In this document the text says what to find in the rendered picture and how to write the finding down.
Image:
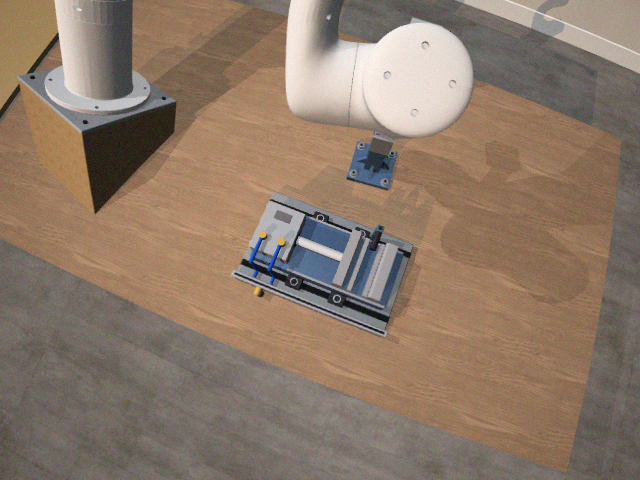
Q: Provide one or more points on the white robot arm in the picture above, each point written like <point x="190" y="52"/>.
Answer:
<point x="417" y="81"/>

